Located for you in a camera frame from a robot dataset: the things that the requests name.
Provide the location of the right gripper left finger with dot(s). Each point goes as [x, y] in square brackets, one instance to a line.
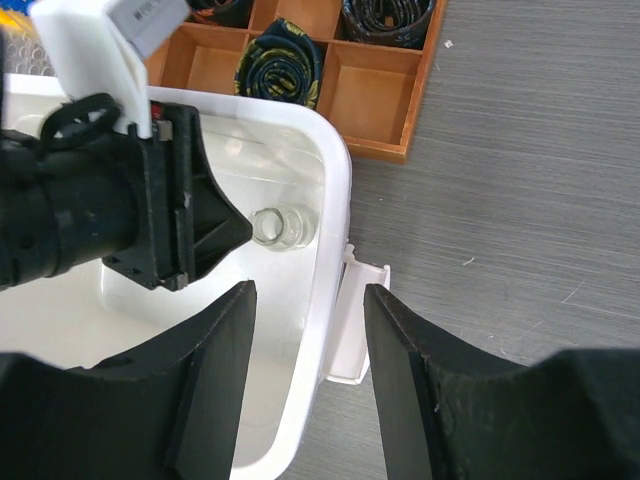
[169, 408]

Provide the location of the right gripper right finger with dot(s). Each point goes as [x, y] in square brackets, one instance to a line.
[403, 348]

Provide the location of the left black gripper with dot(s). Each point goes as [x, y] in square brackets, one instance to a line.
[80, 191]

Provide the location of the clear glass flask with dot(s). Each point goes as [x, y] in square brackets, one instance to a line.
[284, 227]

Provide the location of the white plastic tub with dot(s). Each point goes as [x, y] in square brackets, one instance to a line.
[309, 321]

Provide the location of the wooden compartment tray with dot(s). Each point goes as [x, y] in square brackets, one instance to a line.
[371, 93]

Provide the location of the rolled tie orange pattern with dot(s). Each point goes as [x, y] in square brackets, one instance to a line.
[228, 13]

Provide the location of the clear well plate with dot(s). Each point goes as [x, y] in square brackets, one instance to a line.
[25, 55]

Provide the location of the rolled tie blue pattern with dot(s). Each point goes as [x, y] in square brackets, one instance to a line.
[393, 23]

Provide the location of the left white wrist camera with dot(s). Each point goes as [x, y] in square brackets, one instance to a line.
[100, 47]

